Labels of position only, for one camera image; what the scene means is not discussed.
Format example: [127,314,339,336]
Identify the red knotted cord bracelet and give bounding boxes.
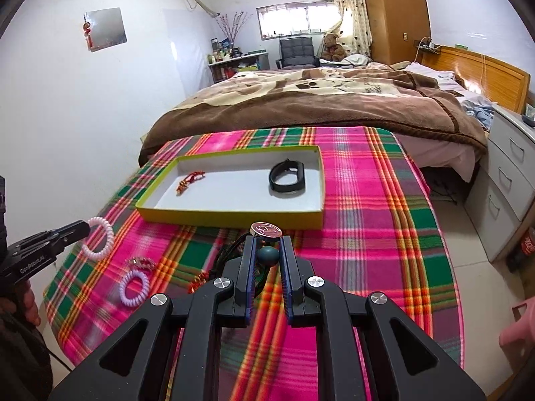
[176,170,206,195]

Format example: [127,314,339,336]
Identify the pale pink bed sheet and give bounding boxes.
[401,134,477,181]

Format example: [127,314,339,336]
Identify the window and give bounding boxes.
[256,1,341,40]

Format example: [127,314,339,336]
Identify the desk with bottles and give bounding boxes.
[208,48,268,84]

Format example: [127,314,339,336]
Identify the silver wall poster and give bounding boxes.
[86,7,127,53]

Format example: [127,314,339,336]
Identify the wall shelf with power strip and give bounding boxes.
[414,38,444,55]

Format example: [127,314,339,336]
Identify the light blue clothes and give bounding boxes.
[460,96,496,130]

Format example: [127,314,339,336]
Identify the wooden bed headboard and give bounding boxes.
[435,46,531,113]

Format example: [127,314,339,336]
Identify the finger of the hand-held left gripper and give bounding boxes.
[7,231,63,256]
[47,220,91,243]

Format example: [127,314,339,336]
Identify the person's left hand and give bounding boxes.
[0,281,39,322]

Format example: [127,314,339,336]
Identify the orange charging cable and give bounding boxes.
[476,52,490,97]

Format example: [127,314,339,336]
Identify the crystal bead bracelet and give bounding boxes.
[127,257,156,272]

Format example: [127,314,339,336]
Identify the bed with brown blanket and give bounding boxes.
[138,62,488,168]

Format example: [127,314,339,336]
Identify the person's left forearm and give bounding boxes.
[0,312,54,401]

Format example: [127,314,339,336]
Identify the white tray box yellow sides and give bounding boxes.
[135,145,326,230]

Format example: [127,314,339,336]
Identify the brown teddy bear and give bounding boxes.
[320,33,347,62]

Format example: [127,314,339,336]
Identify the pink plastic stool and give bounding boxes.
[499,294,535,381]

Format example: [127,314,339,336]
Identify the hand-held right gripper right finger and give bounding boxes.
[281,236,488,401]

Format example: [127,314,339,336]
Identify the purple coil hair tie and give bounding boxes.
[119,269,150,306]

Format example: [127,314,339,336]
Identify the white pillow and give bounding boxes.
[334,52,372,68]

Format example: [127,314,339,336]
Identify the white drawer nightstand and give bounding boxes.
[464,102,535,262]

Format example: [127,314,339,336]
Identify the black hair tie teal bead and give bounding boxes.
[213,221,282,293]

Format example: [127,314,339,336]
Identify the dotted curtain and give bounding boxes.
[330,0,372,57]

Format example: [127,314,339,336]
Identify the wooden wardrobe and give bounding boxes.
[357,0,431,65]

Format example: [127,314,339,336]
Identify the pink green plaid blanket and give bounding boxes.
[42,125,464,401]

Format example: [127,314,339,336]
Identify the pale pink quilt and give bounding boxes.
[401,62,464,93]

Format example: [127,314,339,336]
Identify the red and gold cord bracelet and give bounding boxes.
[188,271,212,294]

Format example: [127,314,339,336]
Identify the pink flower branches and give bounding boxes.
[215,12,251,48]

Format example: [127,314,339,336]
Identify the black fitness band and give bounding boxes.
[269,159,307,196]

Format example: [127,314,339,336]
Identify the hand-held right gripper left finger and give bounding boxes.
[48,236,257,401]

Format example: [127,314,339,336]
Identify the pink coil hair tie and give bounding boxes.
[79,216,115,260]

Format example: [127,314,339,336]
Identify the black cable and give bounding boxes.
[46,351,74,372]

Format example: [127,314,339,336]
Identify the black chair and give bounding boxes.
[276,37,320,70]

